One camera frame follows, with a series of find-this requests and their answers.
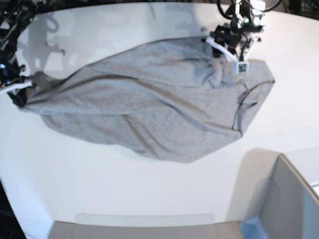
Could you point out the blue item in box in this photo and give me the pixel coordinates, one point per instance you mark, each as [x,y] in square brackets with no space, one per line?
[253,229]

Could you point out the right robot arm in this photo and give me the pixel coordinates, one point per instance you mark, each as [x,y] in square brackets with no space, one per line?
[18,15]

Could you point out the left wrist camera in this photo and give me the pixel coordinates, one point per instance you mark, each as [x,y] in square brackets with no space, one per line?
[241,67]

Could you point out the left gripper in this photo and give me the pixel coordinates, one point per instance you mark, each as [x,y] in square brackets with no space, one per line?
[233,40]

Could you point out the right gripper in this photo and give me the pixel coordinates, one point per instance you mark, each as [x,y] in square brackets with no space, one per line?
[16,87]

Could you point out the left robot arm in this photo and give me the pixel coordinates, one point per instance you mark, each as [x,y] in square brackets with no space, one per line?
[247,11]

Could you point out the grey t-shirt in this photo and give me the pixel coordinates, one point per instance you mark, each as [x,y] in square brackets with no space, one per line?
[166,100]

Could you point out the grey cardboard box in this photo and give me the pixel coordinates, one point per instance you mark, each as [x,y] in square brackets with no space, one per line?
[268,186]

